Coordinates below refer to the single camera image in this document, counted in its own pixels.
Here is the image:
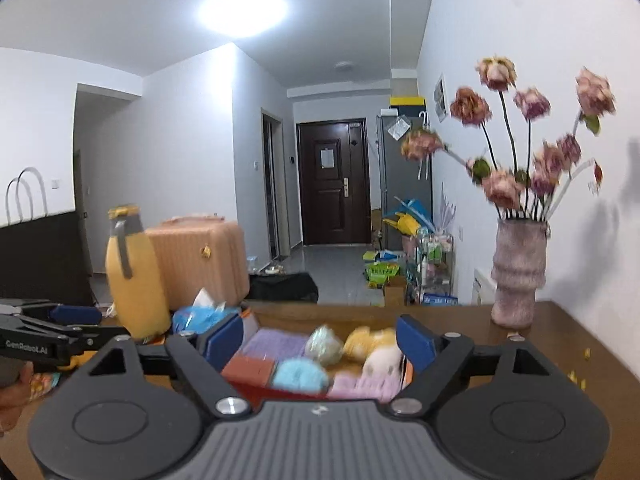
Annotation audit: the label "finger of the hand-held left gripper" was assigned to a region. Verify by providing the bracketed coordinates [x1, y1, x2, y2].
[20, 324, 130, 343]
[0, 299, 103, 328]

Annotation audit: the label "lilac fluffy headband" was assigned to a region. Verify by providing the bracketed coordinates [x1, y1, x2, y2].
[327, 372, 401, 403]

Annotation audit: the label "wire cart with bottles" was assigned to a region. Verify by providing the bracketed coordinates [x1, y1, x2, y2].
[415, 230, 456, 306]

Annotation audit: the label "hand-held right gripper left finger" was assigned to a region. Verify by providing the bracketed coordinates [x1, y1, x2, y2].
[87, 312, 251, 418]

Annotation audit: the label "clear plastic packet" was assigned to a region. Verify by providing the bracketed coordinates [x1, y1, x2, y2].
[305, 325, 346, 367]

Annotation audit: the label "pink ribbed suitcase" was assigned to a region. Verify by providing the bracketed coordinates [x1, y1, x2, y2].
[145, 216, 251, 311]

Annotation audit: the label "green package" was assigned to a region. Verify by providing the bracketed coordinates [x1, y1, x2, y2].
[365, 260, 401, 288]

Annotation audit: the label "hanging clear umbrella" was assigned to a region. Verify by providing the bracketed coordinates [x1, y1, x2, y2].
[417, 109, 432, 181]

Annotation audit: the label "yellow thermos bottle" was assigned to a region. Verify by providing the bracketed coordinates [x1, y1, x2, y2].
[105, 204, 172, 341]

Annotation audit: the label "person's left hand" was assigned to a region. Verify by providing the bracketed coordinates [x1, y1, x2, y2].
[0, 359, 35, 433]

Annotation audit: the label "paper sheet on refrigerator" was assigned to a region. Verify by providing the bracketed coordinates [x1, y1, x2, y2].
[386, 115, 413, 141]

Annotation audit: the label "orange resistance band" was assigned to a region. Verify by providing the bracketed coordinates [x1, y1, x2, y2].
[57, 351, 101, 372]

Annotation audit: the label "yellow plastic item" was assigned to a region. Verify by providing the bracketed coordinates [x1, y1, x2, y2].
[382, 212, 418, 236]

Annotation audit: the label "yellow and black box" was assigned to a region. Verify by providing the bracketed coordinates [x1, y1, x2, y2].
[390, 95, 426, 116]

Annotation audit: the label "blue folded bags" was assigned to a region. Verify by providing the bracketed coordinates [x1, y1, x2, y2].
[392, 197, 433, 231]

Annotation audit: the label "grey refrigerator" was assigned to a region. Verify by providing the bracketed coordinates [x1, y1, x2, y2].
[376, 112, 433, 241]

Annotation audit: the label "small cardboard box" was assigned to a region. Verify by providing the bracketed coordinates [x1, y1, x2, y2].
[384, 277, 408, 307]

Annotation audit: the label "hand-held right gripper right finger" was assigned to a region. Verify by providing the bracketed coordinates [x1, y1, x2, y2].
[390, 314, 553, 418]

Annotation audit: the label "scattered yellow petal bits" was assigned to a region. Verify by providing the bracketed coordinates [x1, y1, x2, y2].
[567, 347, 593, 388]

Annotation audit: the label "white plush toy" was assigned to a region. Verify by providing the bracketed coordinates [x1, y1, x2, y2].
[361, 345, 405, 386]

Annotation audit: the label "purple folded towel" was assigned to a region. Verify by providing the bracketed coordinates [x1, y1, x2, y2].
[240, 329, 311, 361]

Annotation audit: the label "dark brown entrance door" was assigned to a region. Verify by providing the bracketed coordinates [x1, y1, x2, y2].
[296, 120, 371, 247]

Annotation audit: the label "dark side door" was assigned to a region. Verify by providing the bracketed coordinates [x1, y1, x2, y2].
[261, 107, 285, 261]

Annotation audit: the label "black paper shopping bag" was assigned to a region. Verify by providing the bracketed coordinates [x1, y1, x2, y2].
[0, 167, 96, 306]

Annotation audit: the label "dried pink rose bouquet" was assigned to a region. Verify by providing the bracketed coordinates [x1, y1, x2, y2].
[400, 55, 617, 223]

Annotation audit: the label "bright round ceiling light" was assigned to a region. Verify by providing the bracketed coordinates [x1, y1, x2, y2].
[197, 0, 291, 38]

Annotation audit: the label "framed wall picture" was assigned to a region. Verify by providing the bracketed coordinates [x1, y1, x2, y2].
[434, 74, 448, 123]

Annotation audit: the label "black floor bag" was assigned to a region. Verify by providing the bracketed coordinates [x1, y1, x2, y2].
[247, 272, 319, 305]

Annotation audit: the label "pale pink textured vase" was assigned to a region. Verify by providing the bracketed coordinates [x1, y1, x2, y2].
[490, 217, 551, 331]

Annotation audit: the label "blue soft tissue pack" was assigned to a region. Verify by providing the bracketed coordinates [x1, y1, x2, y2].
[171, 287, 241, 336]

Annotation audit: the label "yellow plush toy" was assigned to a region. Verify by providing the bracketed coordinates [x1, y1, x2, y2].
[342, 326, 398, 361]

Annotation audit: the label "white radiator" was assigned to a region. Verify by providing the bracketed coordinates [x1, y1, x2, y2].
[472, 267, 496, 306]

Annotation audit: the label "orange cardboard box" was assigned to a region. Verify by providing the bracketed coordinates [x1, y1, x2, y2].
[222, 305, 416, 408]

